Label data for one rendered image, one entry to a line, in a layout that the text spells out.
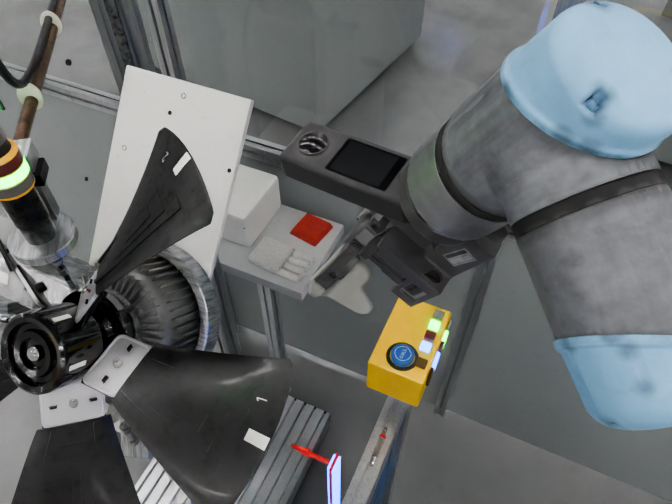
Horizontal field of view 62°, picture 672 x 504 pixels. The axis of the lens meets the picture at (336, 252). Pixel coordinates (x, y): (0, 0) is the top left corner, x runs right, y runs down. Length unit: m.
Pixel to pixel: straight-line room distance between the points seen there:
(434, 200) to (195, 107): 0.74
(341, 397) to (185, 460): 1.36
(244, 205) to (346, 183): 0.95
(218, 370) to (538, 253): 0.62
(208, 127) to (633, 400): 0.86
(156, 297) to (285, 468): 1.10
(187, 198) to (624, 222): 0.57
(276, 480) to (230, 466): 1.15
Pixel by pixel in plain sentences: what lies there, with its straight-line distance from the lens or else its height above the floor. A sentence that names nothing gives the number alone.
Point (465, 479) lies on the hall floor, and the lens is 2.07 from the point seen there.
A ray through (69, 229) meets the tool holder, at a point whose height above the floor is 1.47.
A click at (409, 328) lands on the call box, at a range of 1.01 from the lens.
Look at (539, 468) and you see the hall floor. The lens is 2.15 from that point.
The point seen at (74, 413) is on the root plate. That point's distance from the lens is 0.98.
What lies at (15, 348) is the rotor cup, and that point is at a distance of 0.93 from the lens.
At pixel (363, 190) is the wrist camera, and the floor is 1.63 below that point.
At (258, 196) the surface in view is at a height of 0.97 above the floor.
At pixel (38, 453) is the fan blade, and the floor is 1.08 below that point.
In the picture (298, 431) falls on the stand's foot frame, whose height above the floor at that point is 0.08.
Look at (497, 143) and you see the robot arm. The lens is 0.30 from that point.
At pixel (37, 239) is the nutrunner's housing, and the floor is 1.47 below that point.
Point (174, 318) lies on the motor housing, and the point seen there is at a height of 1.14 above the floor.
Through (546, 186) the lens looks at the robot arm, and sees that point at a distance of 0.28.
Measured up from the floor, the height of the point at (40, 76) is 1.55.
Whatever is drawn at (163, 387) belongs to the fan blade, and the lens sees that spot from 0.85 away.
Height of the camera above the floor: 1.92
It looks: 50 degrees down
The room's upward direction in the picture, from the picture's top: straight up
